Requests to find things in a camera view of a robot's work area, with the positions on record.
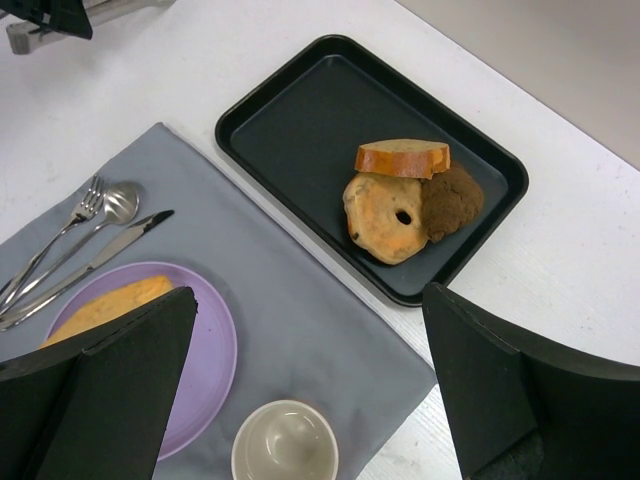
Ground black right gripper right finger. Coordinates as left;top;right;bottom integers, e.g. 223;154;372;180
422;283;639;479

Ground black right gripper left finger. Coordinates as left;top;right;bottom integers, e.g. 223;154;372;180
1;287;197;479

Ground long golden bread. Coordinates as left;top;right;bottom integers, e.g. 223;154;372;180
40;275;174;349

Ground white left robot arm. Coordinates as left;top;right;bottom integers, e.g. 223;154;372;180
1;0;174;55

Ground dark brown bread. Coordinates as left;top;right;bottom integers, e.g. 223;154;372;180
421;161;485;243

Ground round bagel bread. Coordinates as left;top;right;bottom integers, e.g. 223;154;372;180
342;173;428;265

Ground orange bread slice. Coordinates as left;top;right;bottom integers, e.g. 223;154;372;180
355;139;451;179

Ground purple plate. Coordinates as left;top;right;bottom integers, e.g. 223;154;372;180
47;261;238;461

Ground silver knife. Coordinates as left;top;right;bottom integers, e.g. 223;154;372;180
1;209;175;331

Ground pink mug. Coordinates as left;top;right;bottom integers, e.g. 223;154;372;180
231;400;339;480

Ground silver fork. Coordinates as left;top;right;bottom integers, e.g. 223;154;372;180
1;175;106;307

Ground silver spoon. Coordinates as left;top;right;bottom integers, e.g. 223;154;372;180
1;181;139;313

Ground grey cloth placemat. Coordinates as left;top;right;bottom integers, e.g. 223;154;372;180
0;121;440;480

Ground black baking tray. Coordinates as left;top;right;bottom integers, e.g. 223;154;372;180
215;35;529;307

